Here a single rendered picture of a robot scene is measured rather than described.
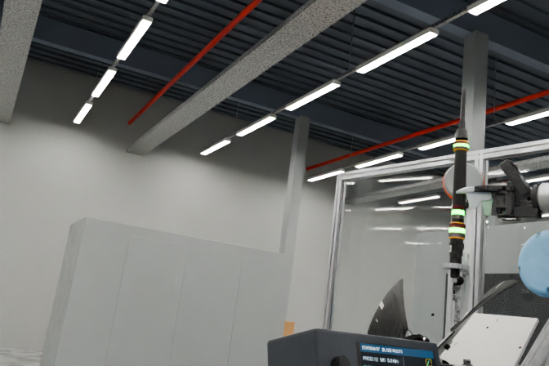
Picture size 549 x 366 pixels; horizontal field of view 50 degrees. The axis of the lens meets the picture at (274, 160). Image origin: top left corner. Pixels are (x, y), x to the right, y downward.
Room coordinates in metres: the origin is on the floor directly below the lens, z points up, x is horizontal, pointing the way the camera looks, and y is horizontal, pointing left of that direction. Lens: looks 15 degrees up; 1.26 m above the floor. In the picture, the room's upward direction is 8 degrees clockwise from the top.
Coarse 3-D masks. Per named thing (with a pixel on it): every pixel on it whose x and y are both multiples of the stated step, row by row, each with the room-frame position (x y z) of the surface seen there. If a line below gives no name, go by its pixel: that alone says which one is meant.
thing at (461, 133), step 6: (462, 120) 1.61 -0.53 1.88; (462, 126) 1.60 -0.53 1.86; (456, 132) 1.61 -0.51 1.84; (462, 132) 1.60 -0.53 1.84; (456, 138) 1.63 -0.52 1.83; (462, 138) 1.63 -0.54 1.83; (450, 240) 1.61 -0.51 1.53; (456, 240) 1.60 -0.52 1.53; (462, 240) 1.60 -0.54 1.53; (450, 246) 1.61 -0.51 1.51; (456, 246) 1.60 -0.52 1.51; (462, 246) 1.60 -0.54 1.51; (450, 252) 1.61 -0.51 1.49; (456, 252) 1.60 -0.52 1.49; (450, 258) 1.61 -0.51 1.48; (456, 258) 1.60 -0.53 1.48; (450, 270) 1.61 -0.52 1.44; (456, 270) 1.60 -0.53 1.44; (450, 276) 1.61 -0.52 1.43; (456, 276) 1.60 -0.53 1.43
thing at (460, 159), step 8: (456, 152) 1.61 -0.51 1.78; (464, 152) 1.60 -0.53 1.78; (456, 160) 1.61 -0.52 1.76; (464, 160) 1.60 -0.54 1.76; (456, 168) 1.60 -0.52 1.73; (464, 168) 1.60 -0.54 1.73; (456, 176) 1.60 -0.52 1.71; (464, 176) 1.60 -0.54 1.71; (456, 184) 1.60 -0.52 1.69; (464, 184) 1.60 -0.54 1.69; (456, 200) 1.60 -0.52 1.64; (464, 200) 1.60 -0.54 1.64
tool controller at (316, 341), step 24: (288, 336) 0.86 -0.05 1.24; (312, 336) 0.81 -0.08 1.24; (336, 336) 0.83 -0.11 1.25; (360, 336) 0.86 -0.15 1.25; (288, 360) 0.85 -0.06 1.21; (312, 360) 0.81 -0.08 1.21; (336, 360) 0.81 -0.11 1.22; (360, 360) 0.85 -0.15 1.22; (384, 360) 0.88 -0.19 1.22; (408, 360) 0.91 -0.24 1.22; (432, 360) 0.94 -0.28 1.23
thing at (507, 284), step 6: (504, 282) 1.69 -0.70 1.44; (510, 282) 1.64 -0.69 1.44; (516, 282) 1.61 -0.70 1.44; (492, 288) 1.77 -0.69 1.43; (498, 288) 1.66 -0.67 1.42; (504, 288) 1.62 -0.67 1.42; (486, 294) 1.78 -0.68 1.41; (492, 294) 1.65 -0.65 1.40; (498, 294) 1.61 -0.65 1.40; (486, 300) 1.64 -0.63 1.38; (480, 306) 1.63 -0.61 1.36; (474, 312) 1.65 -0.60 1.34; (468, 318) 1.71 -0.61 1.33; (456, 324) 1.67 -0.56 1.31; (462, 324) 1.72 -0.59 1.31; (456, 330) 1.70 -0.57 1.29
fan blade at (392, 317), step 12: (396, 288) 1.92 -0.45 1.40; (384, 300) 1.97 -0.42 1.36; (396, 300) 1.89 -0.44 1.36; (384, 312) 1.95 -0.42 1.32; (396, 312) 1.86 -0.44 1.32; (372, 324) 2.01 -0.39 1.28; (384, 324) 1.93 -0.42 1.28; (396, 324) 1.84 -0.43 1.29; (384, 336) 1.92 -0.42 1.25; (396, 336) 1.84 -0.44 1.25
